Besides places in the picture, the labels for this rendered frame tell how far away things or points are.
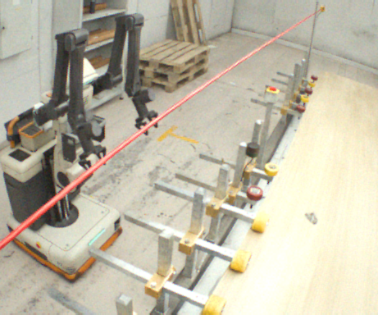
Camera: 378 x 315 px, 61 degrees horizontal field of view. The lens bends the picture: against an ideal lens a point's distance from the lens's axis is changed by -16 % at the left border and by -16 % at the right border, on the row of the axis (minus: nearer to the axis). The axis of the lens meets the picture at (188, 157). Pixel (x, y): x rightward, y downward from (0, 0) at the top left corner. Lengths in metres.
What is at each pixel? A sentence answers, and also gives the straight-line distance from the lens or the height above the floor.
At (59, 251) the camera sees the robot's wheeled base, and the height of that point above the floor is 0.28.
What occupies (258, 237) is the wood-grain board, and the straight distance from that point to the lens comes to 1.54.
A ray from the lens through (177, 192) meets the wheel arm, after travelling 1.61.
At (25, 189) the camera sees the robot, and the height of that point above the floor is 0.65.
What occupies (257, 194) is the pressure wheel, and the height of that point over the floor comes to 0.91.
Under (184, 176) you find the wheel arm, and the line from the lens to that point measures 1.88.
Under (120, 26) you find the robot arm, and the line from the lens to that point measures 1.85.
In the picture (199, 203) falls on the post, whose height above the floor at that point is 1.12.
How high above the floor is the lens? 1.93
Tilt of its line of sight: 32 degrees down
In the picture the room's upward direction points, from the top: 6 degrees clockwise
